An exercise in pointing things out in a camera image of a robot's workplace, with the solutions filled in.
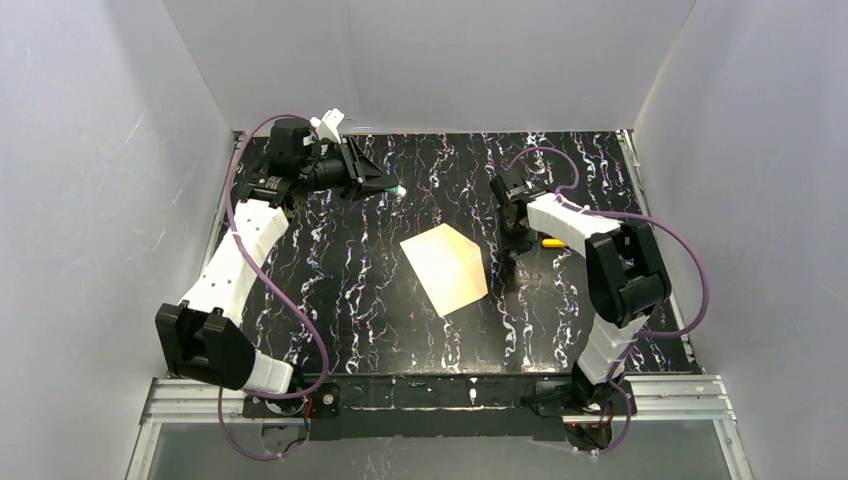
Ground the green white glue stick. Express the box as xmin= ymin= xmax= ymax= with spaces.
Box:
xmin=386 ymin=185 xmax=407 ymax=198

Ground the cream envelope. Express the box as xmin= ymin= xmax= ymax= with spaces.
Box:
xmin=400 ymin=224 xmax=489 ymax=317

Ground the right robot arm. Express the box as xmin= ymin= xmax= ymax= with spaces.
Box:
xmin=489 ymin=169 xmax=672 ymax=416

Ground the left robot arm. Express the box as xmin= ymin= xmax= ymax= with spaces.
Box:
xmin=155 ymin=109 xmax=407 ymax=400

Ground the yellow handled screwdriver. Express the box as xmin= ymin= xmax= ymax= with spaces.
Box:
xmin=540 ymin=238 xmax=567 ymax=249

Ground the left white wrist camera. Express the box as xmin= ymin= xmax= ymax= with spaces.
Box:
xmin=309 ymin=108 xmax=345 ymax=144

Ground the aluminium table frame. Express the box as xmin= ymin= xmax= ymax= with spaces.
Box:
xmin=129 ymin=129 xmax=757 ymax=480

